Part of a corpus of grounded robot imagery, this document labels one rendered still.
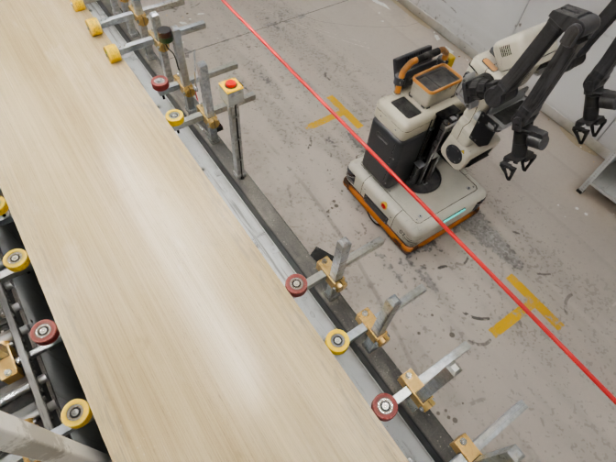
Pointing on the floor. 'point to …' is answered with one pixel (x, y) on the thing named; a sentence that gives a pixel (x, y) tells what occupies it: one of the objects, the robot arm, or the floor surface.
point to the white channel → (43, 443)
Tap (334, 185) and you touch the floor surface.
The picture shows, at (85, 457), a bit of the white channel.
